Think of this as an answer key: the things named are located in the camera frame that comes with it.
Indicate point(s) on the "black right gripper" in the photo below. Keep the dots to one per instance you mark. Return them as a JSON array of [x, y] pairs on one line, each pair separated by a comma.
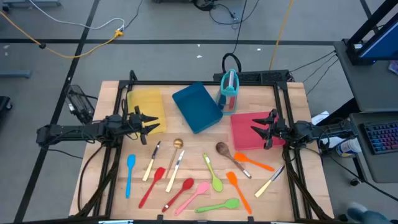
[[278, 129]]

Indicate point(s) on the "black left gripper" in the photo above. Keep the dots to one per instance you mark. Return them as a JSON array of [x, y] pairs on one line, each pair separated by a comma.
[[136, 123]]

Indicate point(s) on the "pink translucent plastic bin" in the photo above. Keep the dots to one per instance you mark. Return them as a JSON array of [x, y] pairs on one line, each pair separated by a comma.
[[242, 133]]

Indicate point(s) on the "gold metal spoon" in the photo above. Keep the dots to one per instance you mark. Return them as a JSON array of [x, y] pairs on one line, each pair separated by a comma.
[[178, 143]]

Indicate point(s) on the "orange silicone spoon spatula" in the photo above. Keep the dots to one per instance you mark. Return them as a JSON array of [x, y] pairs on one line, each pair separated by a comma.
[[240, 157]]

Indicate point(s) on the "blue silicone spatula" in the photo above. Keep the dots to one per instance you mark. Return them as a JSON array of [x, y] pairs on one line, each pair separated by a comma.
[[131, 161]]

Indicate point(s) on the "brown wooden spoon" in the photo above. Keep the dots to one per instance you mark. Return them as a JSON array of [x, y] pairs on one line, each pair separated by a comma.
[[222, 148]]

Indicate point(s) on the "blue plastic bin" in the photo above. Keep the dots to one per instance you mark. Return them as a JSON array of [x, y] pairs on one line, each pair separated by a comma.
[[197, 107]]

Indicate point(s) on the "red silicone spatula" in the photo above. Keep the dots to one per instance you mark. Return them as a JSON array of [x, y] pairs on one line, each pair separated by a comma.
[[159, 174]]

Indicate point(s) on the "red silicone spoon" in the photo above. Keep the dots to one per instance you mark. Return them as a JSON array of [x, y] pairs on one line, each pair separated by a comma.
[[187, 184]]

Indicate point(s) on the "green silicone spoon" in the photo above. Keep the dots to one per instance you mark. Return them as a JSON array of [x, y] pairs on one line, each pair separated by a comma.
[[217, 184]]

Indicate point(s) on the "green silicone spatula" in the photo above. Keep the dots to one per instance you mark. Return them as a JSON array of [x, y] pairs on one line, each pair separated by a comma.
[[230, 203]]

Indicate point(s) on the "pink silicone spatula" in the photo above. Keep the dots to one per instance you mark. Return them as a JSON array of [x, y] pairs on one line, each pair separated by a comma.
[[202, 188]]

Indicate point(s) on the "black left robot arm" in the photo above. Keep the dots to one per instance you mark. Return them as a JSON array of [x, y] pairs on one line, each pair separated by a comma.
[[71, 130]]

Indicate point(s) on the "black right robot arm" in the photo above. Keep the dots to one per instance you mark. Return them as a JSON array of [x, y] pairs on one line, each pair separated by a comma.
[[326, 130]]

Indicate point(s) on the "yellow translucent plastic bin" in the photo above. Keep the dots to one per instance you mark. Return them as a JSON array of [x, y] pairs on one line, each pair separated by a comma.
[[149, 102]]

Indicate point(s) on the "black power strip box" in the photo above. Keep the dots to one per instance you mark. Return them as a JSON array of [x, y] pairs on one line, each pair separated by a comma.
[[267, 76]]

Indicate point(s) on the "white paper sheet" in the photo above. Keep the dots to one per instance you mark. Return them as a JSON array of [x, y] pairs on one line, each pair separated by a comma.
[[321, 117]]

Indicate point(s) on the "white plastic bottle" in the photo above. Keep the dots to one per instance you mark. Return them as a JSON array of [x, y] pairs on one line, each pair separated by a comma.
[[349, 146]]

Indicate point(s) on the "black caster wheel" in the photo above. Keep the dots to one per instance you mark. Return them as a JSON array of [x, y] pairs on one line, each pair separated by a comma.
[[354, 182]]

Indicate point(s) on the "grey desk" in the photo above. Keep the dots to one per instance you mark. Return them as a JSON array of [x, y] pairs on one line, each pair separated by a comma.
[[367, 87]]

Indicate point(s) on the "backlit computer keyboard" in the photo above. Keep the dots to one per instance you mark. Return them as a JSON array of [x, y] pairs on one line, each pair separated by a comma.
[[382, 137]]

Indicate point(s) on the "grey keyboard tray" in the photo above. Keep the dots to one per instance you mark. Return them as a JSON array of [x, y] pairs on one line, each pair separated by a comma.
[[382, 168]]

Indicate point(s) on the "person's shoe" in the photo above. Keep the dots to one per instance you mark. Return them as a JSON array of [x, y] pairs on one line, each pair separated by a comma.
[[367, 216]]

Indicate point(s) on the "grey furniture foot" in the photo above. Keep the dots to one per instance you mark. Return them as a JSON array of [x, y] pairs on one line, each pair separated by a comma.
[[31, 3], [15, 74]]

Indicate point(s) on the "computer monitor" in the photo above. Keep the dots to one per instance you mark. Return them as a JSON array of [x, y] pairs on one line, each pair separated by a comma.
[[382, 43]]

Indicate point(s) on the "black chair base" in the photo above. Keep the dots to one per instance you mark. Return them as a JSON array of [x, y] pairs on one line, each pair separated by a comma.
[[4, 104]]

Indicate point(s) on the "black monitor stand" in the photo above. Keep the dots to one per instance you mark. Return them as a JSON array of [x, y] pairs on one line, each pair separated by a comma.
[[371, 21]]

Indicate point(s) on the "black aluminium table frame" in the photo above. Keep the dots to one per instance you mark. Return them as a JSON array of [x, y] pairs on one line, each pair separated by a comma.
[[123, 84]]

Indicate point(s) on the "silver metal bracket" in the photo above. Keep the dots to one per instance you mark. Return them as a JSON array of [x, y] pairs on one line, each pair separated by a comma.
[[115, 222]]

